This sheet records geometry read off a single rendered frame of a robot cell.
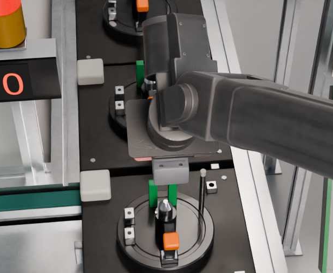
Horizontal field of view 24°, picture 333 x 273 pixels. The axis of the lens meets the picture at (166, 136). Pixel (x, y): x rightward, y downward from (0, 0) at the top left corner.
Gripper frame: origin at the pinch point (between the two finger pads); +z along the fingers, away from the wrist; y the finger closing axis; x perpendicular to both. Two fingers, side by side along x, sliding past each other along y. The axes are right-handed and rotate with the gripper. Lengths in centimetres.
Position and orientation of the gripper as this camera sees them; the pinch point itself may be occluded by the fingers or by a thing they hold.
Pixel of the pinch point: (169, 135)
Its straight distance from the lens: 97.0
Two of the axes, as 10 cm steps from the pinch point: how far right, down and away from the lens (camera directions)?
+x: 0.7, 9.9, -1.1
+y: -10.0, 0.7, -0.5
